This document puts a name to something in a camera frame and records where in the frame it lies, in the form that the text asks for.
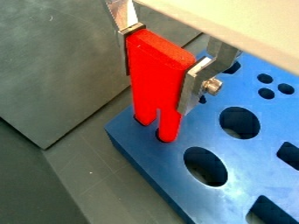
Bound red two-pronged peg object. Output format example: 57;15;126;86
126;29;195;143

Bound blue foam shape board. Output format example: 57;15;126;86
106;53;299;224

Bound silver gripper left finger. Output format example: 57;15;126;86
104;0;146;75

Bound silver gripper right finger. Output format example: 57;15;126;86
176;38;240;116

